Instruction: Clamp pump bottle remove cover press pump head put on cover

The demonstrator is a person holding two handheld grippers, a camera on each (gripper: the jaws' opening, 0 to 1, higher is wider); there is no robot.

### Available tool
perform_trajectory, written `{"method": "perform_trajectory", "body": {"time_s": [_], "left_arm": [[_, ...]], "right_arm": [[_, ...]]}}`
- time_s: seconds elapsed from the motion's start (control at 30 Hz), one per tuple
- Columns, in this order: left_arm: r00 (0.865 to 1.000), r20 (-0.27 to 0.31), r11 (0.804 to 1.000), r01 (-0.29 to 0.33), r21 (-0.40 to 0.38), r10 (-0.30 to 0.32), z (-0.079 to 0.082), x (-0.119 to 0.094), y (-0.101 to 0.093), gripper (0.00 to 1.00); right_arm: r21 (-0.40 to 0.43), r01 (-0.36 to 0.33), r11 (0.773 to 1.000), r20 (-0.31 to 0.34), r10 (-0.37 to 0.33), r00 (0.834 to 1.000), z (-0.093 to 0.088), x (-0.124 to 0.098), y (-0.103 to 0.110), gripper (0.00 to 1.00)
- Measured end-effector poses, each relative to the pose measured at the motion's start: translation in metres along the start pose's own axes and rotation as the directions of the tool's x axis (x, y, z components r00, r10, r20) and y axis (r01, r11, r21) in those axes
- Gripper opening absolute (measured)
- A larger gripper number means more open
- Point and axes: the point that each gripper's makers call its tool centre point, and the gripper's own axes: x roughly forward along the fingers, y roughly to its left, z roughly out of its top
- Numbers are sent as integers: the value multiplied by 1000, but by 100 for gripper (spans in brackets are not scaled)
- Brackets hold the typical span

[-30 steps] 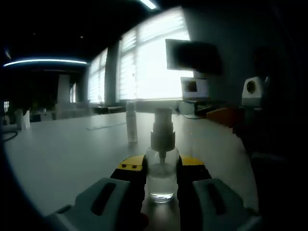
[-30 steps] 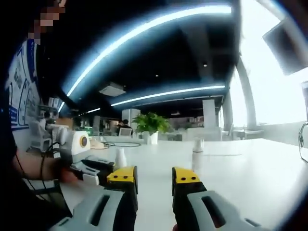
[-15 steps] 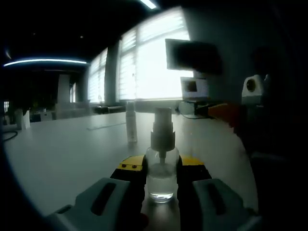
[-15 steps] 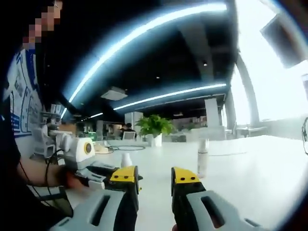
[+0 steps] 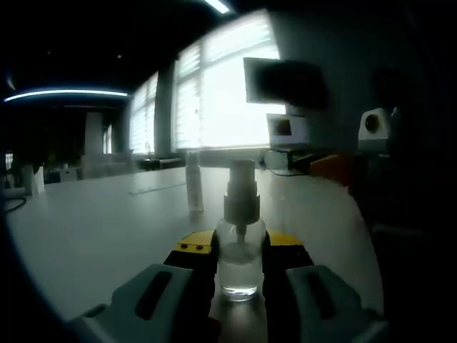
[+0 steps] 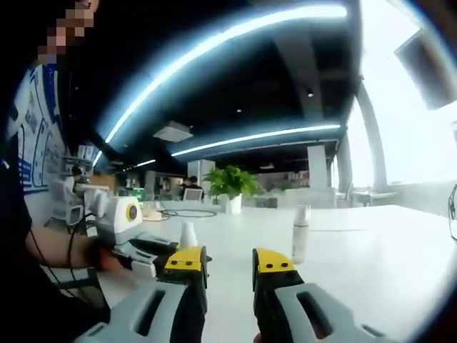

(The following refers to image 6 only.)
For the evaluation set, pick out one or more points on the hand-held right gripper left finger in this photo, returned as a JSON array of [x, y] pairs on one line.
[[185, 286]]

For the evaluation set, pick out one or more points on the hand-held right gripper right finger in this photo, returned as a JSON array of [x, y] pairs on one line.
[[275, 289]]

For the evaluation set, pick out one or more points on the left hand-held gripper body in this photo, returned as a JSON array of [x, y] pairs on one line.
[[114, 214]]

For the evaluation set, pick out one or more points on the narrow clear pump cover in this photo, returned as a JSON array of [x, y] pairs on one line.
[[188, 230]]

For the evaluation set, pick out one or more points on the white pump bottle red label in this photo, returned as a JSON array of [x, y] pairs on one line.
[[301, 239]]

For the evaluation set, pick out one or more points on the wide clear pump cover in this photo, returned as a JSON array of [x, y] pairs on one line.
[[303, 213]]

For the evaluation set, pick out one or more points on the person's left hand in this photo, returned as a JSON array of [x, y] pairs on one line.
[[107, 259]]

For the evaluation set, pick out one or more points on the person's right hand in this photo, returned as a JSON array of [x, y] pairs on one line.
[[257, 338]]

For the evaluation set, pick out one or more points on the beige tissue box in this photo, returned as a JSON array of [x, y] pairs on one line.
[[153, 215]]

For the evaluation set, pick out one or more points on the green box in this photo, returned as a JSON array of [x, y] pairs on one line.
[[136, 193]]

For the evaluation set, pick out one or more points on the green plant in white pot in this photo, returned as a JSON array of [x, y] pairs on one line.
[[232, 182]]

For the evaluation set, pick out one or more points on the white low partition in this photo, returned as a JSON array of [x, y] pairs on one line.
[[310, 198]]

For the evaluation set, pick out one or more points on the ceiling air conditioning unit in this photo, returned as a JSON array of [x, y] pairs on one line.
[[174, 131]]

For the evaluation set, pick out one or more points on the person's black shirt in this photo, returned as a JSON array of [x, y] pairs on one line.
[[21, 278]]

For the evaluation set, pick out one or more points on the white pillar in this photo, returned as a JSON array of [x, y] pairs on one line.
[[317, 168]]

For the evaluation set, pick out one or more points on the straight ceiling light strip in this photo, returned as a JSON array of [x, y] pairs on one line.
[[257, 137]]

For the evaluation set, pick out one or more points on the long curved ceiling light strip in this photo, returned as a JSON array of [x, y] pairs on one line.
[[200, 50]]

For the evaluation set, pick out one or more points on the blue white wall poster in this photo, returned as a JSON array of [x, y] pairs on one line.
[[35, 135]]

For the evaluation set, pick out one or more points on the wall-mounted monitor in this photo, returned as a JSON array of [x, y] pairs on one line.
[[425, 68]]

